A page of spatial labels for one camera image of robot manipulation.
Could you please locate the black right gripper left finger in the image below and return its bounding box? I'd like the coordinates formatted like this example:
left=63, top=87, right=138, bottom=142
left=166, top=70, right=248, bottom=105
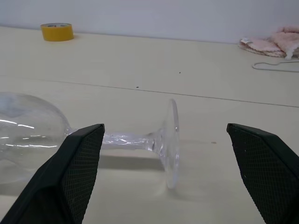
left=0, top=123, right=105, bottom=224

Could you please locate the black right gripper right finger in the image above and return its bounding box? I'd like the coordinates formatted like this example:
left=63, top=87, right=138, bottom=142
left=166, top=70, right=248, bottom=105
left=226, top=123, right=299, bottom=224

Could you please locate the clear plastic cup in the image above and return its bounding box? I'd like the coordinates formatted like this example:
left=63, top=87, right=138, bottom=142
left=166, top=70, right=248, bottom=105
left=0, top=91, right=180, bottom=189

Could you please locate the pink fluffy cloth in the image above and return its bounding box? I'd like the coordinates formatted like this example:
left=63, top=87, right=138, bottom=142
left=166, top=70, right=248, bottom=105
left=238, top=26, right=299, bottom=60

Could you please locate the yellow tape roll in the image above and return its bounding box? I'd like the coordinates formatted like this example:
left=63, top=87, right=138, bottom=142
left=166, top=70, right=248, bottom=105
left=40, top=22, right=75, bottom=42

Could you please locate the white wire hanger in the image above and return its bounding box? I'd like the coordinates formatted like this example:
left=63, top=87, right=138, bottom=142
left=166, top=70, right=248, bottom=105
left=252, top=59, right=299, bottom=73

